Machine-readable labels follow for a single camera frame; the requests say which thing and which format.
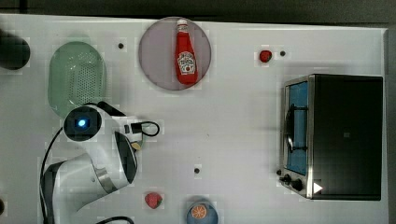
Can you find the peeled banana toy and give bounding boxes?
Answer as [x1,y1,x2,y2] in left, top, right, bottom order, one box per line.
[131,142,141,150]

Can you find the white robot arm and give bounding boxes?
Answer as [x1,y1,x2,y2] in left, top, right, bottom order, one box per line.
[40,102,143,224]

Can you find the green mug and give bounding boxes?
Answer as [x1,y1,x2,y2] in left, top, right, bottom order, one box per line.
[136,119,145,147]

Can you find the red ketchup bottle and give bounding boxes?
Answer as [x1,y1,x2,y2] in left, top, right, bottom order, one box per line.
[175,19,198,85]

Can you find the purple round plate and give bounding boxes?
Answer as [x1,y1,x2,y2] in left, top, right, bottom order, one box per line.
[138,17,211,91]

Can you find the small red tomato toy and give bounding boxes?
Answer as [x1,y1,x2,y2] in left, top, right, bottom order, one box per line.
[259,50,272,63]

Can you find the red strawberry toy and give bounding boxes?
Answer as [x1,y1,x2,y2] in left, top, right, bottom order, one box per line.
[145,192,163,209]

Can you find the orange slice toy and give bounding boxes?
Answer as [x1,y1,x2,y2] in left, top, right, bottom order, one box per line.
[191,204,207,219]

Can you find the blue bowl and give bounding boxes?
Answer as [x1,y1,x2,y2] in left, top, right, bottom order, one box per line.
[186,201,219,224]

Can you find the green oval colander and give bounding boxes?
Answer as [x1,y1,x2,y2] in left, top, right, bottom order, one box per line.
[48,41,106,119]

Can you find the black silver toaster oven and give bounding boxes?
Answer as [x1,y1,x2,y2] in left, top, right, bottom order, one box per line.
[276,74,384,201]

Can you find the black pan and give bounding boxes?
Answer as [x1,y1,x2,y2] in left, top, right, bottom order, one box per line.
[0,30,31,70]

